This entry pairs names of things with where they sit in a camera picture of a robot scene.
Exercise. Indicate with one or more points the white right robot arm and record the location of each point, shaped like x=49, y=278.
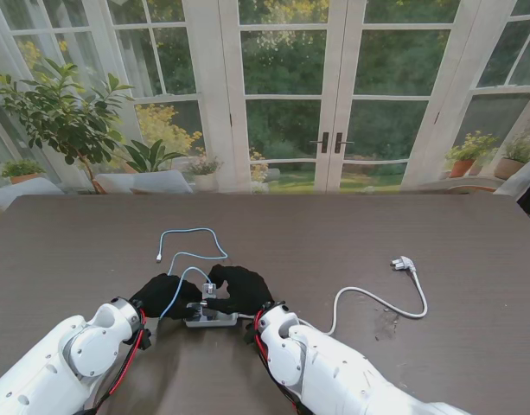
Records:
x=333, y=367

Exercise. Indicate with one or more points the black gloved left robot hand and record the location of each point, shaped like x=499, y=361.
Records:
x=165, y=296

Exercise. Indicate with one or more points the printed garden window backdrop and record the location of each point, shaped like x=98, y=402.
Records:
x=286, y=65

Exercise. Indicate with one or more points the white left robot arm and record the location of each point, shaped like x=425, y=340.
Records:
x=65, y=367

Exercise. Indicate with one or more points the white power strip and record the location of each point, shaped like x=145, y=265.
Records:
x=212, y=321

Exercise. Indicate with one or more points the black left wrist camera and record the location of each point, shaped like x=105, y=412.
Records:
x=146, y=339

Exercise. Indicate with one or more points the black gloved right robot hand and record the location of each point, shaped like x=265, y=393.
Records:
x=243, y=291

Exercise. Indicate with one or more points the grey charger adapter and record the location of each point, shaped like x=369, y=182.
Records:
x=209, y=291

